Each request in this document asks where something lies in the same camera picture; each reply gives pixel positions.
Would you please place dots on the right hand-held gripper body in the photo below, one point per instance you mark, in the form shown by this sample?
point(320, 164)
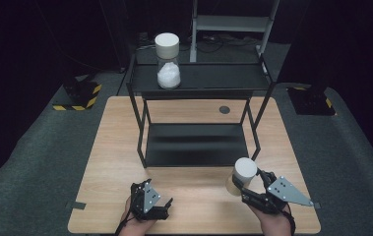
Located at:
point(148, 201)

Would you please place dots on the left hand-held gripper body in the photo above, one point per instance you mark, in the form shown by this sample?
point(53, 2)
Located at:
point(284, 191)

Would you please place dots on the glass jar with tan contents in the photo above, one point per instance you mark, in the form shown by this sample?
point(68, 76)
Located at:
point(244, 170)

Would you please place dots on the black two-tier metal shelf rack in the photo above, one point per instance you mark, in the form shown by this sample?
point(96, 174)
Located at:
point(195, 144)

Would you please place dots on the glass jar with white powder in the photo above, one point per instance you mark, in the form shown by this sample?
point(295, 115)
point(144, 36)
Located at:
point(168, 65)

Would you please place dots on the person's left hand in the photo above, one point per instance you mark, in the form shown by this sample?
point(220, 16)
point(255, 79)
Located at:
point(135, 227)

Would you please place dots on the person's right hand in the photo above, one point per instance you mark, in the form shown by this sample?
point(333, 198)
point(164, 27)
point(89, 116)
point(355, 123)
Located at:
point(277, 224)

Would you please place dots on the grey tape strip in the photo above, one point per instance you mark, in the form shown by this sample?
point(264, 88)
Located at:
point(75, 205)
point(317, 206)

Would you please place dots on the dark round table grommet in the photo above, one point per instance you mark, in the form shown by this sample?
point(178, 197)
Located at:
point(224, 109)

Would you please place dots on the black yellow striped stand base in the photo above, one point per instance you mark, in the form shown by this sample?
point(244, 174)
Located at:
point(82, 96)
point(312, 101)

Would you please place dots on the power strip with plugs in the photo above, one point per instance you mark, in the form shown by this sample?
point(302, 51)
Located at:
point(145, 41)

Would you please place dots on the grey metal stand frame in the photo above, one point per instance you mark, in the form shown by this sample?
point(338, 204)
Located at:
point(231, 23)

